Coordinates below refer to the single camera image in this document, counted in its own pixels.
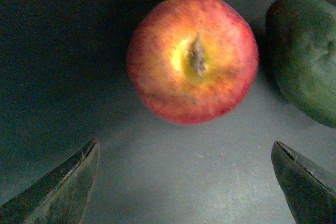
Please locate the dark green avocado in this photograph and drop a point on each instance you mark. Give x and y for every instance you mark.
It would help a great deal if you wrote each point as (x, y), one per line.
(301, 37)

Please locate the red yellow apple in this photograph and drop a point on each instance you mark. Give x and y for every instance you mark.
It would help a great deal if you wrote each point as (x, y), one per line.
(192, 61)

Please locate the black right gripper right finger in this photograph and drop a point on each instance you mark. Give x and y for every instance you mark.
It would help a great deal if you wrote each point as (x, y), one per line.
(308, 188)

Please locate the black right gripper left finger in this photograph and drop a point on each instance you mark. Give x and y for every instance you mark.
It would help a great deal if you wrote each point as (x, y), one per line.
(62, 195)

